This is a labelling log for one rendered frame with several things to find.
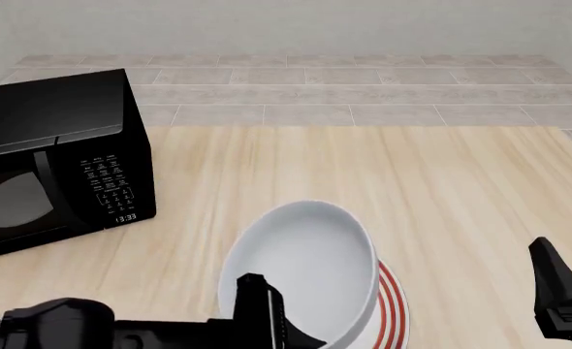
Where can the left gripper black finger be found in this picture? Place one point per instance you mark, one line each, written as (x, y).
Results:
(257, 312)

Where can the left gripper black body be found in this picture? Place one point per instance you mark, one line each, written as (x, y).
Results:
(169, 336)

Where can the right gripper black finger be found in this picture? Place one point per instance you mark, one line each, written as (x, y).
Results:
(550, 276)

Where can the white bowl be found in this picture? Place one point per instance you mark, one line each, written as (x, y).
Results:
(310, 251)

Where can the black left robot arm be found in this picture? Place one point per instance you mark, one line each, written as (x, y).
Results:
(53, 323)

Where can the white plate with red rings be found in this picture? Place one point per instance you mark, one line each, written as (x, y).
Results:
(393, 312)

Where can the black microwave oven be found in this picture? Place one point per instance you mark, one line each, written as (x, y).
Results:
(48, 109)

